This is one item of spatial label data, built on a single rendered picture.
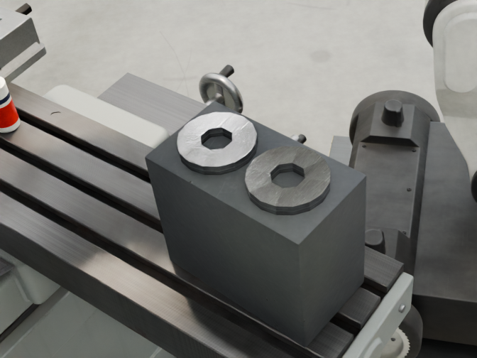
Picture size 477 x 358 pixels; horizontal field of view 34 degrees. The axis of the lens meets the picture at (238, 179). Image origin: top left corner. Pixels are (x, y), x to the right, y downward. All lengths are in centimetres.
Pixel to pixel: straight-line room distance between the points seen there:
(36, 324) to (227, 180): 55
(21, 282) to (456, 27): 73
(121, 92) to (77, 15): 166
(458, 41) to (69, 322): 76
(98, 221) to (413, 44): 197
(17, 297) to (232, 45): 185
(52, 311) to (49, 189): 24
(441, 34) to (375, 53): 167
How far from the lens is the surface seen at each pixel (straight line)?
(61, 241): 109
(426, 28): 122
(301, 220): 80
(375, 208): 150
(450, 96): 127
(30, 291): 123
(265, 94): 269
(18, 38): 139
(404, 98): 172
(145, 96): 160
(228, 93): 169
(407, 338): 140
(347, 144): 190
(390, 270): 99
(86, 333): 143
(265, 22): 304
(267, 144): 88
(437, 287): 142
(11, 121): 127
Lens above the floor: 170
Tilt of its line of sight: 45 degrees down
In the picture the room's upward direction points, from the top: 8 degrees counter-clockwise
